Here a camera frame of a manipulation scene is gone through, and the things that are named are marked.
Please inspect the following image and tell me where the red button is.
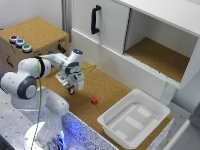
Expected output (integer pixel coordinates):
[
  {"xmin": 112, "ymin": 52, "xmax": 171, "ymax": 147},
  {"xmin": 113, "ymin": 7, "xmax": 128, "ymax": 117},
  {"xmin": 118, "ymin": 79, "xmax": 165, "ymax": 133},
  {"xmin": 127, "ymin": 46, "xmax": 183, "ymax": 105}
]
[{"xmin": 8, "ymin": 34, "xmax": 19, "ymax": 44}]

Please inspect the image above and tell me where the green button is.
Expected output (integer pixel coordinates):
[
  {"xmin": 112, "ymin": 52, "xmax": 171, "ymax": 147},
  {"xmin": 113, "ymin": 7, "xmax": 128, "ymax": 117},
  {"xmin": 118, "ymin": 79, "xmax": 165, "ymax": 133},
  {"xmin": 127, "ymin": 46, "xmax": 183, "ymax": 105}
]
[{"xmin": 21, "ymin": 43, "xmax": 33, "ymax": 54}]

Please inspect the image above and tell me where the white sliding door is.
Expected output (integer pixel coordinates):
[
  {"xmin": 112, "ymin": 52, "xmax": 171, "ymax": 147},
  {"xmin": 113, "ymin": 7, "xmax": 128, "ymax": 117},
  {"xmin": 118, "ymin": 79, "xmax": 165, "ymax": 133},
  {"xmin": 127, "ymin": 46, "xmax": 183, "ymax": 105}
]
[{"xmin": 71, "ymin": 0, "xmax": 131, "ymax": 56}]

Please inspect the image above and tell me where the white plastic box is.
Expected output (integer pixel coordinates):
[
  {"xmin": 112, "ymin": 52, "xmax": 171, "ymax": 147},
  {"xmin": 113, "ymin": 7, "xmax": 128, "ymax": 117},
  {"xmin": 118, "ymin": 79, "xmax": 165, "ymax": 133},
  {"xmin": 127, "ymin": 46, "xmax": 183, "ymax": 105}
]
[{"xmin": 96, "ymin": 88, "xmax": 172, "ymax": 150}]

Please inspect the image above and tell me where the white cabinet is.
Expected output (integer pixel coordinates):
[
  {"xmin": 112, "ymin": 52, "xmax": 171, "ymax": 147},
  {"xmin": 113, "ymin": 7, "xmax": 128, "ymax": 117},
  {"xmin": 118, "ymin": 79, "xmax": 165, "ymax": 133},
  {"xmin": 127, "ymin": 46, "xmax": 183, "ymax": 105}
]
[{"xmin": 70, "ymin": 0, "xmax": 200, "ymax": 108}]

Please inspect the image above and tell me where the black door handle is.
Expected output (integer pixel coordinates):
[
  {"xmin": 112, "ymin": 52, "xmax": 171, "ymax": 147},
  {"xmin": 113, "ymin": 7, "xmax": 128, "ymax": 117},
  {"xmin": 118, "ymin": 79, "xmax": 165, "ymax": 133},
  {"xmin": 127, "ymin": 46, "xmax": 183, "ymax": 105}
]
[{"xmin": 90, "ymin": 4, "xmax": 102, "ymax": 36}]

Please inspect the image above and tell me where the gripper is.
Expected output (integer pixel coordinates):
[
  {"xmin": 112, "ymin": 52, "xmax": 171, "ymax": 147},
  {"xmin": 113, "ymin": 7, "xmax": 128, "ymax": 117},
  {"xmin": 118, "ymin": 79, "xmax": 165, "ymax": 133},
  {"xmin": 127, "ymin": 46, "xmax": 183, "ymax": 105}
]
[{"xmin": 55, "ymin": 69, "xmax": 85, "ymax": 92}]

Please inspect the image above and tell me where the black drawer handle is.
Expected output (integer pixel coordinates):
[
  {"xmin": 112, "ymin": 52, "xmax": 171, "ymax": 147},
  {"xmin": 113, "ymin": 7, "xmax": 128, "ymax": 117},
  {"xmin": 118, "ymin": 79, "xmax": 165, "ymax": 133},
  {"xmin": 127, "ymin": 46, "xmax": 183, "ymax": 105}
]
[{"xmin": 56, "ymin": 43, "xmax": 67, "ymax": 55}]

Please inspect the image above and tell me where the pink block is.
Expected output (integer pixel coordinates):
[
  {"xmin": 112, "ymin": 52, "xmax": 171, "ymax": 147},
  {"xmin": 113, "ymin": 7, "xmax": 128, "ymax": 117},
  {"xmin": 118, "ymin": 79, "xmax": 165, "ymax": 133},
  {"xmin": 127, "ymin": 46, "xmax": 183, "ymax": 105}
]
[{"xmin": 90, "ymin": 96, "xmax": 100, "ymax": 105}]

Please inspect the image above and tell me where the green cable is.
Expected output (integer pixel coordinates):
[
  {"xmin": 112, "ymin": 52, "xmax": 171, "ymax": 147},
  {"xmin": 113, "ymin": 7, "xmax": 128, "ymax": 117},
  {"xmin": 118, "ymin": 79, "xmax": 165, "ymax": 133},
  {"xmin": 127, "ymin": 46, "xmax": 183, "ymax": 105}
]
[{"xmin": 29, "ymin": 55, "xmax": 98, "ymax": 150}]

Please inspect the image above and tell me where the blue button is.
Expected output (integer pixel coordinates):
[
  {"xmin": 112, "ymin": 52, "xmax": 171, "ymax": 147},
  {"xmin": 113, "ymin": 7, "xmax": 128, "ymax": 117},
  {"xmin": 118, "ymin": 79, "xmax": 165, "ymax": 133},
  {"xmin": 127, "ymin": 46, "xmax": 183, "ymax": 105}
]
[{"xmin": 15, "ymin": 38, "xmax": 26, "ymax": 49}]

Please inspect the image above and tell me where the wooden drawer box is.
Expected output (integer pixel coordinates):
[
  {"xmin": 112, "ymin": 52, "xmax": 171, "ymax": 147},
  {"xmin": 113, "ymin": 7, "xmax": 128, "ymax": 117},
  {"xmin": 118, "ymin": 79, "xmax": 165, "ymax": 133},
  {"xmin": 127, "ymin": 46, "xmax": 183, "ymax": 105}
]
[{"xmin": 0, "ymin": 16, "xmax": 71, "ymax": 74}]

